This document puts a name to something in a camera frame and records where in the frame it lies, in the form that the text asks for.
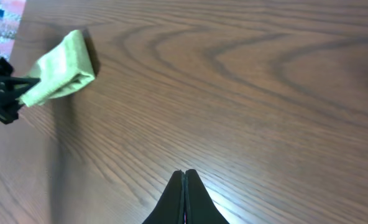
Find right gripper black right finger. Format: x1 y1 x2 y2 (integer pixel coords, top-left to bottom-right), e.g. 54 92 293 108
185 169 229 224

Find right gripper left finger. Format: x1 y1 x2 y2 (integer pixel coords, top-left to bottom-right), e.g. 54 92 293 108
143 170 184 224

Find green microfiber cloth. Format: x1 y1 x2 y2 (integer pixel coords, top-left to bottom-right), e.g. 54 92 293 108
19 30 96 107

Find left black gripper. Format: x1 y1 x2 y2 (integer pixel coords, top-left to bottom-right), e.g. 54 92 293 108
0 57 40 124

